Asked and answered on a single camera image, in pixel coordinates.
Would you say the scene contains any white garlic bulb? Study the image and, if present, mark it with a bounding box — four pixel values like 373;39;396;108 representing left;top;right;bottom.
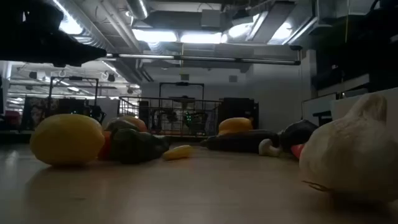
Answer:
298;92;398;205

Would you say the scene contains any large yellow lemon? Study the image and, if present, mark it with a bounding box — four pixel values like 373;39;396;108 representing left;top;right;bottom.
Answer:
30;113;106;166

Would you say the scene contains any small red tomato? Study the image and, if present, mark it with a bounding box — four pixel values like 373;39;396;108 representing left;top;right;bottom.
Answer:
98;130;113;161

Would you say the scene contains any orange carrot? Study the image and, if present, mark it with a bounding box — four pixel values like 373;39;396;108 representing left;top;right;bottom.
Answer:
290;143;307;160

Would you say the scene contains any small yellow banana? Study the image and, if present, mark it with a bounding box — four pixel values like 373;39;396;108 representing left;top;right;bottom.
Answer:
162;144;194;161

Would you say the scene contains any white mushroom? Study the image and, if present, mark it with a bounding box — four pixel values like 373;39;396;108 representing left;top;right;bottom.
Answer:
258;138;281;157

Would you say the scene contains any wire mesh basket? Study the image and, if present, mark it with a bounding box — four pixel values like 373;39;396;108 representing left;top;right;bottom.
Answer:
119;96;223;138

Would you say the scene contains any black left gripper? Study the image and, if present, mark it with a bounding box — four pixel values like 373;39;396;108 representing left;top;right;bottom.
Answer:
0;28;108;68

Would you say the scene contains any patterned fabric screen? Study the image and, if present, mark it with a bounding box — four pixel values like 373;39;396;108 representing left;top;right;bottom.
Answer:
21;95;60;131

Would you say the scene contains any white panel board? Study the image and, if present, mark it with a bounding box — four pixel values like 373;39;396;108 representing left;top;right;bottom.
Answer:
301;92;338;127

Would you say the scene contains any overhead bar with light strips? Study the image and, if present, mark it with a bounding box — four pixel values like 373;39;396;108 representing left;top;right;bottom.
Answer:
96;52;302;66

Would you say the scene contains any ceiling light panel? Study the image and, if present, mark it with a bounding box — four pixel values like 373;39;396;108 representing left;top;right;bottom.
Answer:
179;32;224;45
132;29;178;44

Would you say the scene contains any yellow bell pepper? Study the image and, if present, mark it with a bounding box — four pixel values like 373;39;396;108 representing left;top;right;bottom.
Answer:
217;117;254;136

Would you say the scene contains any black background rig frame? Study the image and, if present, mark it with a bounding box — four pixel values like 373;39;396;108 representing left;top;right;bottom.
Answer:
159;82;205;101
48;76;100;108

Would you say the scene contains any black aluminium table frame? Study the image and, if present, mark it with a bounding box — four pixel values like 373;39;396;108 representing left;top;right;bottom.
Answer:
0;129;218;146

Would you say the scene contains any black cabinet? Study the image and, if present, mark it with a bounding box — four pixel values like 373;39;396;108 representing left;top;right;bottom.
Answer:
221;97;260;131

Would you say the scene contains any dark purple eggplant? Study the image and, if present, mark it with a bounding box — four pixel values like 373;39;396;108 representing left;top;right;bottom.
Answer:
200;129;280;154

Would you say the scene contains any dark green pepper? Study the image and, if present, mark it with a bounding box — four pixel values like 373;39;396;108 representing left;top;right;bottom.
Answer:
109;128;171;165

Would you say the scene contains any silver ribbed air duct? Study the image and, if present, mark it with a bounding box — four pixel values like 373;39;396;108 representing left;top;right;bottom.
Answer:
52;0;118;54

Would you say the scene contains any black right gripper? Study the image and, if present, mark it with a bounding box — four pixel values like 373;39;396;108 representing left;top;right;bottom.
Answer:
313;15;398;91

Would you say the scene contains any dark purple round vegetable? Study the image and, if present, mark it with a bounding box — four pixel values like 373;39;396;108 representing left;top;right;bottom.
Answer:
279;119;320;153

